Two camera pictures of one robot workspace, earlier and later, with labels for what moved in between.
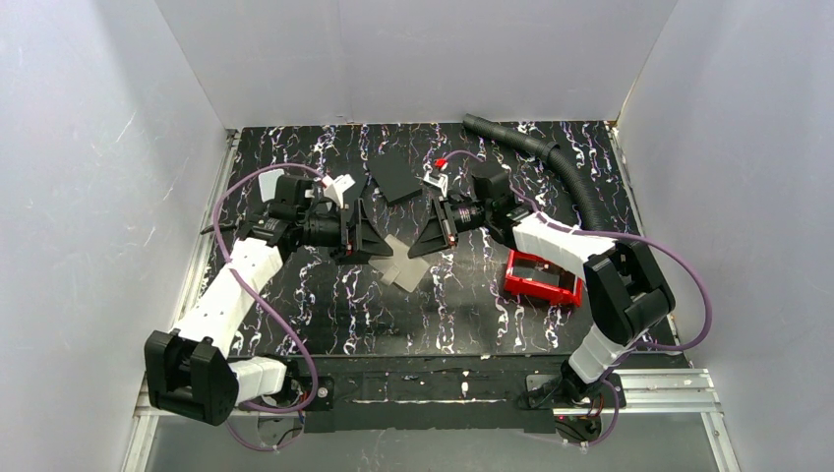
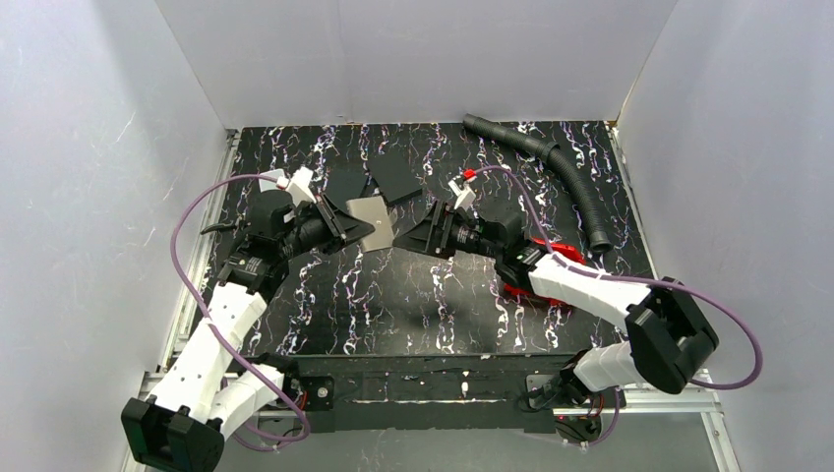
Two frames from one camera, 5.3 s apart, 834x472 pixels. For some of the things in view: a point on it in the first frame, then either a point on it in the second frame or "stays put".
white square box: [268, 184] stays put
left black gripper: [353, 230] to [328, 219]
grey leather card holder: [410, 271] to [374, 210]
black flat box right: [395, 173] stays put
